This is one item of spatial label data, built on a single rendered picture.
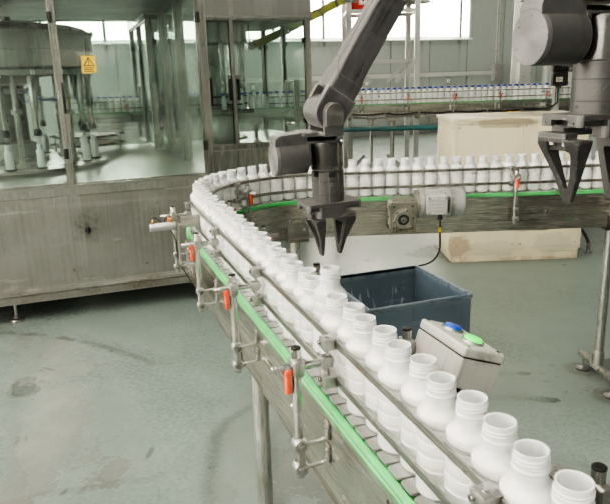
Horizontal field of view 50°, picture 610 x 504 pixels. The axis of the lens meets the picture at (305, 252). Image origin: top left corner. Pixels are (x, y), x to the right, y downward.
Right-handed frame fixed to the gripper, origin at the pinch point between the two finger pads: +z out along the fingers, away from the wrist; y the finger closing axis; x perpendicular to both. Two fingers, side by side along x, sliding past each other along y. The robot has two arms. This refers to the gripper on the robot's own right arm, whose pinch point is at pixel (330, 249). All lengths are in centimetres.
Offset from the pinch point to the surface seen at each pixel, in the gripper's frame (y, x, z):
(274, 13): -159, -526, -89
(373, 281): -41, -69, 32
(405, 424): 3.8, 35.0, 16.1
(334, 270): 0.0, 1.4, 3.6
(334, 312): 2.5, 6.9, 9.4
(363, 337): 2.3, 18.6, 9.7
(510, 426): 0, 52, 8
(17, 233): 82, -339, 58
